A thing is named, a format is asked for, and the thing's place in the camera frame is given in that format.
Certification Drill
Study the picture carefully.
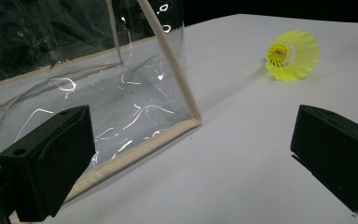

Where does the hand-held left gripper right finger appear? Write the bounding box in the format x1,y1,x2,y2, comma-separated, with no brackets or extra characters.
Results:
290,104,358,220

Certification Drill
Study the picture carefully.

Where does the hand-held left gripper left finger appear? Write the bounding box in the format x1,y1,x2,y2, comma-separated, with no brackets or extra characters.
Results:
0,105,96,222

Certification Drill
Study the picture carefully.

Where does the yellow plastic shuttlecock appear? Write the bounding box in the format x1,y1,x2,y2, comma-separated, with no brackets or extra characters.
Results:
265,29,321,82

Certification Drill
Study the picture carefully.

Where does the clear plastic bag beige trim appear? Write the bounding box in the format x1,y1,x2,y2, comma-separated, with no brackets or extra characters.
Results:
0,0,203,224

